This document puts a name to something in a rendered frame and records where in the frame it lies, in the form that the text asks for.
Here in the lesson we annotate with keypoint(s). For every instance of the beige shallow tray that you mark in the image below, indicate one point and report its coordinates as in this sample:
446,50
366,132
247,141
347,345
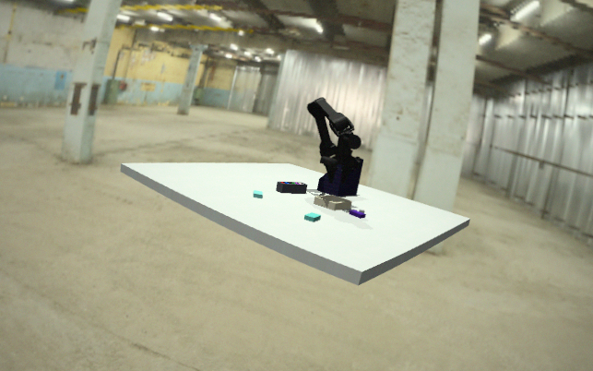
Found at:
332,202

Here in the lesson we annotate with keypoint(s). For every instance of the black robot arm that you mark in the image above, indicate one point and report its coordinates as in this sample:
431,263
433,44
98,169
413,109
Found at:
320,109

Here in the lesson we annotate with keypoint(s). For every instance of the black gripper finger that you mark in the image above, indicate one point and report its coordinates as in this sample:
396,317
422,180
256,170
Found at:
331,172
345,171

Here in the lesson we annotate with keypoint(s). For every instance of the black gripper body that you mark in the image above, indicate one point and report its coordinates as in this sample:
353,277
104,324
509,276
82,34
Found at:
334,161

